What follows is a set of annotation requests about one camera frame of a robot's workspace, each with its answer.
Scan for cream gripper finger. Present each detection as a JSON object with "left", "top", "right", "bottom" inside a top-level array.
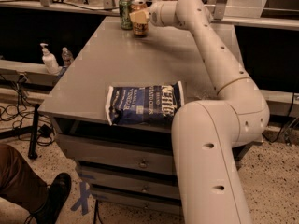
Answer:
[{"left": 130, "top": 8, "right": 150, "bottom": 24}]

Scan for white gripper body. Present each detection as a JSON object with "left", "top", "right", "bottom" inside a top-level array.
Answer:
[{"left": 149, "top": 1, "right": 178, "bottom": 27}]

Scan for orange soda can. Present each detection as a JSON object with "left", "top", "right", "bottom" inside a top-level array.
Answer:
[{"left": 131, "top": 0, "right": 149, "bottom": 36}]

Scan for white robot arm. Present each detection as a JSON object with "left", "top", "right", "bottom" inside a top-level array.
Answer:
[{"left": 130, "top": 0, "right": 269, "bottom": 224}]

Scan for green soda can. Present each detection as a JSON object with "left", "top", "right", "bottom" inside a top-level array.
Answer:
[{"left": 119, "top": 0, "right": 133, "bottom": 30}]

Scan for blue kettle chips bag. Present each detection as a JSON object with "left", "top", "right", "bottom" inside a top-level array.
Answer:
[{"left": 106, "top": 81, "right": 184, "bottom": 125}]

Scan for white pump lotion bottle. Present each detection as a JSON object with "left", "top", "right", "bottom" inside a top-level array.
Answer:
[{"left": 40, "top": 43, "right": 59, "bottom": 75}]

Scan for grey drawer cabinet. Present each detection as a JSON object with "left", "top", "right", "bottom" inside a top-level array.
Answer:
[{"left": 38, "top": 16, "right": 263, "bottom": 219}]

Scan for black stand pole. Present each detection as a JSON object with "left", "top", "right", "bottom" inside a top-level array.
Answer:
[{"left": 28, "top": 104, "right": 40, "bottom": 160}]

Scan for black leather shoe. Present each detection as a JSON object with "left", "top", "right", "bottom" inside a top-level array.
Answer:
[{"left": 32, "top": 173, "right": 71, "bottom": 224}]

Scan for brown trouser leg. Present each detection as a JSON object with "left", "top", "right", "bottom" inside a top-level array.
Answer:
[{"left": 0, "top": 144, "right": 48, "bottom": 213}]

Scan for black floor cables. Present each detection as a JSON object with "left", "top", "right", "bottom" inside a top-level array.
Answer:
[{"left": 0, "top": 73, "right": 56, "bottom": 147}]

